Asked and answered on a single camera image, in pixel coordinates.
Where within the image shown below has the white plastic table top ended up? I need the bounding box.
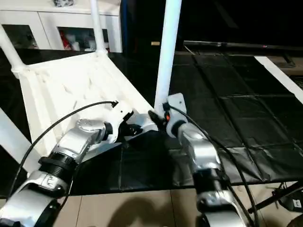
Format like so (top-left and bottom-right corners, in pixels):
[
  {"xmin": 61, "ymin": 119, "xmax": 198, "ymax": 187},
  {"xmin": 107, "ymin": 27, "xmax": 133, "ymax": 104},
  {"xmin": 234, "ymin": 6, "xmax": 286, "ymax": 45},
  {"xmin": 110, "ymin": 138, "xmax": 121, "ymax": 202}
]
[{"xmin": 12, "ymin": 51, "xmax": 167, "ymax": 164}]

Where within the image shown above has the black work mat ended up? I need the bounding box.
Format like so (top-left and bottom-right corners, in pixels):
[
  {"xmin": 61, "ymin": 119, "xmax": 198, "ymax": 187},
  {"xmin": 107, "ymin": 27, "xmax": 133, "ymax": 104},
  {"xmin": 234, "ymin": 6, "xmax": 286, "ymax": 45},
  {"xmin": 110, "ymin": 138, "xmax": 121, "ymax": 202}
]
[{"xmin": 0, "ymin": 47, "xmax": 303, "ymax": 197}]

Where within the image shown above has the glossy black long bar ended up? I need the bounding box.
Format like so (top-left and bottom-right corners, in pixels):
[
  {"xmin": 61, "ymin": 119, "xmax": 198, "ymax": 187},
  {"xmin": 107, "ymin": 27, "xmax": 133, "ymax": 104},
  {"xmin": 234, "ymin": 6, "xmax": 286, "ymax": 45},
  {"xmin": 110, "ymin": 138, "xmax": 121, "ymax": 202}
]
[{"xmin": 182, "ymin": 41, "xmax": 303, "ymax": 52}]

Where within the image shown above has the black cabinet with orange label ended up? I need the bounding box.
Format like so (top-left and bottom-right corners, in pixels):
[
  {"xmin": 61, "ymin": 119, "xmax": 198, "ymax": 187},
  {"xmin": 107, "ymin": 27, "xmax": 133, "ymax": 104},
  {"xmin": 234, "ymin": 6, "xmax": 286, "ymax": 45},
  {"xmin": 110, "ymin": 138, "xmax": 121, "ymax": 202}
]
[{"xmin": 121, "ymin": 0, "xmax": 303, "ymax": 50}]

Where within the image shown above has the white cabinet with glass doors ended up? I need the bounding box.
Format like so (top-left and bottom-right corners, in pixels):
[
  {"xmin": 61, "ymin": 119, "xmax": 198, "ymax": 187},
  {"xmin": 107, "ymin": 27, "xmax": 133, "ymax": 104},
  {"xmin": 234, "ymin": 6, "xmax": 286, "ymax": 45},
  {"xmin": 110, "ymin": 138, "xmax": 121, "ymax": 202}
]
[{"xmin": 0, "ymin": 0, "xmax": 124, "ymax": 53}]

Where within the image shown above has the black metal stand leg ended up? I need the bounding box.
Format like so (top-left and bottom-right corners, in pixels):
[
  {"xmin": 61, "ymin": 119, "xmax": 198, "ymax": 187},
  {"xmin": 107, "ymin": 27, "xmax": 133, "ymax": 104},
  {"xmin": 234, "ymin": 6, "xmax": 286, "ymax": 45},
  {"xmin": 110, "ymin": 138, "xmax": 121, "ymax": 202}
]
[{"xmin": 253, "ymin": 182, "xmax": 303, "ymax": 213}]

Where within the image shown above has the crumpled silver black object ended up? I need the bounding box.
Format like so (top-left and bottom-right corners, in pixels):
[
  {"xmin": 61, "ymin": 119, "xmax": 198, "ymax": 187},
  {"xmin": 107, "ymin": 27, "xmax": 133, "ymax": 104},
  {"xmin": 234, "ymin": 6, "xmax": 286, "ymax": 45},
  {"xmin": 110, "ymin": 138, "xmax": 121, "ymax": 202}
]
[{"xmin": 53, "ymin": 0, "xmax": 76, "ymax": 7}]

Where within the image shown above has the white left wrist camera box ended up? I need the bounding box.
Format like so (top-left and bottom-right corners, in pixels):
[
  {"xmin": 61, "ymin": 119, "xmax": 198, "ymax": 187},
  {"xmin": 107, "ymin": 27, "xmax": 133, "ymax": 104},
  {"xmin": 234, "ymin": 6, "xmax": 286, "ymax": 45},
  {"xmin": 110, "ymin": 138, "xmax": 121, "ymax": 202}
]
[{"xmin": 105, "ymin": 105, "xmax": 135, "ymax": 142}]

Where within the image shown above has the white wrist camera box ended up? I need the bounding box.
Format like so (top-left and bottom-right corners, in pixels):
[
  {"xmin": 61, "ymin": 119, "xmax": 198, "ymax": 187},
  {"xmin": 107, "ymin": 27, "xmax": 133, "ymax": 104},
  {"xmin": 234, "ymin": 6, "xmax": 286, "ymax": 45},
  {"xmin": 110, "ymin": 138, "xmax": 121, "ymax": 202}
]
[
  {"xmin": 163, "ymin": 94, "xmax": 186, "ymax": 122},
  {"xmin": 105, "ymin": 105, "xmax": 135, "ymax": 142}
]

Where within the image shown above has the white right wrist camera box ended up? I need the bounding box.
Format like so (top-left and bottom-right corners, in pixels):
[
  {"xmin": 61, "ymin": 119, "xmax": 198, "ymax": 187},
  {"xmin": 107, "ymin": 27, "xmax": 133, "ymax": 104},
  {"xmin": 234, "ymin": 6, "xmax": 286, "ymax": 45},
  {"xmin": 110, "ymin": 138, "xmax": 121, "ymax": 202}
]
[{"xmin": 163, "ymin": 94, "xmax": 186, "ymax": 122}]

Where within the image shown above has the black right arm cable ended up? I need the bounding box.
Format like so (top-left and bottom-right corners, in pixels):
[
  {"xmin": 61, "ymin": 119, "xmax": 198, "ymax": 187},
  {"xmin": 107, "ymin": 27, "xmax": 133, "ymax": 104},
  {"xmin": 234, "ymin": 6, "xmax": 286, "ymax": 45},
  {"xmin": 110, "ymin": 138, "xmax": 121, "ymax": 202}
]
[{"xmin": 166, "ymin": 106, "xmax": 258, "ymax": 223}]

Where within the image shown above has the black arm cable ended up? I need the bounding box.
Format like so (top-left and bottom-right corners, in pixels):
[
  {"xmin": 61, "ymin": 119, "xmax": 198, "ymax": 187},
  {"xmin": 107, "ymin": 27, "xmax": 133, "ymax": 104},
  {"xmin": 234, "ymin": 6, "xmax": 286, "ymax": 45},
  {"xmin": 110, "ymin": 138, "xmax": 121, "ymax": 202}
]
[
  {"xmin": 166, "ymin": 106, "xmax": 258, "ymax": 223},
  {"xmin": 7, "ymin": 101, "xmax": 118, "ymax": 199}
]

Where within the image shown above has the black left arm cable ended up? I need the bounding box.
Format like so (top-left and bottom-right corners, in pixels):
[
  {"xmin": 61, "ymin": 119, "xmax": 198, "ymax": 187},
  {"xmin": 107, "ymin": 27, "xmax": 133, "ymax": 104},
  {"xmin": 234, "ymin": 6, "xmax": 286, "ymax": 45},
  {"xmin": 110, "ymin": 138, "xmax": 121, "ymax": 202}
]
[{"xmin": 7, "ymin": 101, "xmax": 118, "ymax": 199}]

